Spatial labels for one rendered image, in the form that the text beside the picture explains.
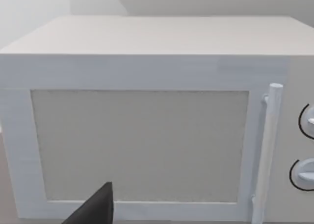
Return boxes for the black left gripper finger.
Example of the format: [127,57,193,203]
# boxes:
[61,181,114,224]

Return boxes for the pale microwave knob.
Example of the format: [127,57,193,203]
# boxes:
[298,103,314,139]
[288,158,314,192]

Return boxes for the pale microwave oven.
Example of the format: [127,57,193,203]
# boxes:
[0,15,314,224]

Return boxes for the pale microwave door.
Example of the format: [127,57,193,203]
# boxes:
[0,54,291,222]

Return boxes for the pale microwave door handle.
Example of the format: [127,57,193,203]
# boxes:
[250,82,284,224]

